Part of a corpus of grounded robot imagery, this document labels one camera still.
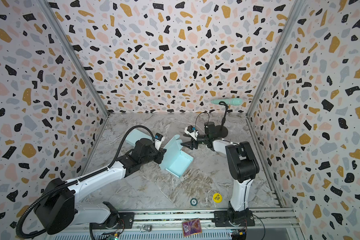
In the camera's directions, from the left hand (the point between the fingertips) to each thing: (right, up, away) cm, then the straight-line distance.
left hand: (168, 148), depth 82 cm
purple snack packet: (+13, -36, -11) cm, 40 cm away
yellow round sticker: (+27, -27, -1) cm, 38 cm away
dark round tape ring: (+14, -28, -2) cm, 32 cm away
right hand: (+8, +6, +9) cm, 13 cm away
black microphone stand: (+34, +8, +25) cm, 43 cm away
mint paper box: (+2, -10, +12) cm, 15 cm away
